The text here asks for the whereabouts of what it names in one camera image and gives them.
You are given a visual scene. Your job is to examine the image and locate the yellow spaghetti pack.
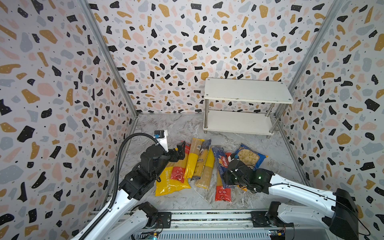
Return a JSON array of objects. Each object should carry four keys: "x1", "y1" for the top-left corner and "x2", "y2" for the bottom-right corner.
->
[{"x1": 195, "y1": 149, "x2": 215, "y2": 190}]

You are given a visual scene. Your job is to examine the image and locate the dark blue clear spaghetti pack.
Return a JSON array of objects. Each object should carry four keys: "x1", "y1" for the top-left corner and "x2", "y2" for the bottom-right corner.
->
[{"x1": 192, "y1": 139, "x2": 212, "y2": 181}]

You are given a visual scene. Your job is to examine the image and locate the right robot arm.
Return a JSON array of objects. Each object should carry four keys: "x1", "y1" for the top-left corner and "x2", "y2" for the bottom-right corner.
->
[{"x1": 221, "y1": 159, "x2": 361, "y2": 240}]

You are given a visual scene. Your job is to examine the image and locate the white two-tier shelf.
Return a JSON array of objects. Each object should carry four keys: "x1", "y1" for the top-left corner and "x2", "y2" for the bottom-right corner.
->
[{"x1": 203, "y1": 78, "x2": 294, "y2": 137}]

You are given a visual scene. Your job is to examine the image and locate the black corrugated cable hose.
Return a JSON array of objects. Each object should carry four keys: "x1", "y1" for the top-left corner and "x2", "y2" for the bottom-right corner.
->
[{"x1": 77, "y1": 132, "x2": 160, "y2": 240}]

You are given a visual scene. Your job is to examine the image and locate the yellow pasta bag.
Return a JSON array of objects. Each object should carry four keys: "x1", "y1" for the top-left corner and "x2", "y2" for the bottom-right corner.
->
[{"x1": 155, "y1": 162, "x2": 191, "y2": 197}]

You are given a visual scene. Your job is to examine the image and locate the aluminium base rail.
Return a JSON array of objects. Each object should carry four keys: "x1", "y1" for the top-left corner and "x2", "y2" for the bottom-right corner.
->
[{"x1": 82, "y1": 209, "x2": 340, "y2": 240}]

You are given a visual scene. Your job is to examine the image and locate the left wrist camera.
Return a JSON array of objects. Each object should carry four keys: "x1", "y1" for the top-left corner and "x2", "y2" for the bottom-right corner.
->
[{"x1": 154, "y1": 130, "x2": 169, "y2": 153}]

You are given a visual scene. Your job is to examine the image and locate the blue Barilla spaghetti pack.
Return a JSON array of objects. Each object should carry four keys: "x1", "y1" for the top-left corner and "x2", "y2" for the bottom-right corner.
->
[{"x1": 212, "y1": 146, "x2": 235, "y2": 189}]

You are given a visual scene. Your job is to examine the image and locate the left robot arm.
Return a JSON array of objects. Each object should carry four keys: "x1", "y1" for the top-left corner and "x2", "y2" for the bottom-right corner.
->
[{"x1": 74, "y1": 139, "x2": 186, "y2": 240}]

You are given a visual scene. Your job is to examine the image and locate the yellow spaghetti pack barcode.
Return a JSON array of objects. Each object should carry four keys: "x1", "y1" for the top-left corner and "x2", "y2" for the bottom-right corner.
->
[{"x1": 185, "y1": 138, "x2": 205, "y2": 180}]

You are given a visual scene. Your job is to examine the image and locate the red spaghetti pack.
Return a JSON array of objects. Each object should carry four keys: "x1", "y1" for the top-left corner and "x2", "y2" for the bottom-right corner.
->
[
  {"x1": 215, "y1": 171, "x2": 232, "y2": 202},
  {"x1": 171, "y1": 143, "x2": 191, "y2": 183}
]

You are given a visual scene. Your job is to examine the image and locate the blue orange orecchiette bag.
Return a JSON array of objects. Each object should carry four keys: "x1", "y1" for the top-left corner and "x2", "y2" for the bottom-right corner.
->
[{"x1": 232, "y1": 143, "x2": 269, "y2": 193}]

